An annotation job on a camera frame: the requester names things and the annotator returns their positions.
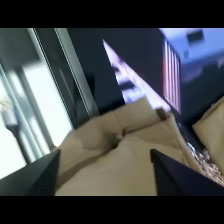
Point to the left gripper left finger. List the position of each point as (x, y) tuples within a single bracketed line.
[(36, 176)]

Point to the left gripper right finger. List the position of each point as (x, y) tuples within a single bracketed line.
[(180, 180)]

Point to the brown pants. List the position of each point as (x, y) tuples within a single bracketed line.
[(120, 166)]

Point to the silver frame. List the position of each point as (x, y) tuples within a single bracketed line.
[(50, 100)]

